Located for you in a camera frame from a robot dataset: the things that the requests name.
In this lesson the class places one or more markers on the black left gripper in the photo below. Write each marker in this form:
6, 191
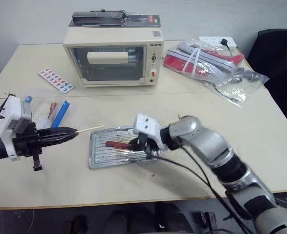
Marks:
26, 142

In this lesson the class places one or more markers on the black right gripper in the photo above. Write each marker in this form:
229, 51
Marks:
147, 143

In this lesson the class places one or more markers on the red sausage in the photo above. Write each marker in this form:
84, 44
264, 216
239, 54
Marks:
117, 144

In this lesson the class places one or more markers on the thin wooden skewer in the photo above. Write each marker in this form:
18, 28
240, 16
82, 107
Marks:
90, 128

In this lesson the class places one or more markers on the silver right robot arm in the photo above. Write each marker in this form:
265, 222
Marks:
206, 141

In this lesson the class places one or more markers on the ribbed silver metal tray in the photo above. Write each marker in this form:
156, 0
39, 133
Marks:
109, 156

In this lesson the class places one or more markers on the small blue clip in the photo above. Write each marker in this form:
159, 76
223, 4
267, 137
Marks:
28, 99

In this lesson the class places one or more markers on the heart sticker sheet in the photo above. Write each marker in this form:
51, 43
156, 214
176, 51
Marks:
56, 80

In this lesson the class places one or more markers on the dark rounded shape under table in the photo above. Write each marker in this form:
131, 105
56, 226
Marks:
172, 217
119, 221

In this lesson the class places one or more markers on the cream toaster oven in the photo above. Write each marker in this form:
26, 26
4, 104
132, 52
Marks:
109, 56

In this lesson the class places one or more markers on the clear bag of red-white items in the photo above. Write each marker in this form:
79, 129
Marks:
206, 65

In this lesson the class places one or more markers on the black packaged tool on card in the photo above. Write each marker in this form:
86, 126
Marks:
114, 18

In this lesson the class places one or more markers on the white power strip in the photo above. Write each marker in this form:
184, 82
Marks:
216, 41

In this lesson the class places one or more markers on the black office chair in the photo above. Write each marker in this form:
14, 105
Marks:
277, 61

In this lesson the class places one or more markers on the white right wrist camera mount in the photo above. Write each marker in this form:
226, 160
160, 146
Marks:
147, 126

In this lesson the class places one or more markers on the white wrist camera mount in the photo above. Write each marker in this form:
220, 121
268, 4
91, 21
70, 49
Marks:
11, 111
147, 126

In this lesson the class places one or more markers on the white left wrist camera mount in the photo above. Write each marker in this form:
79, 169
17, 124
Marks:
11, 111

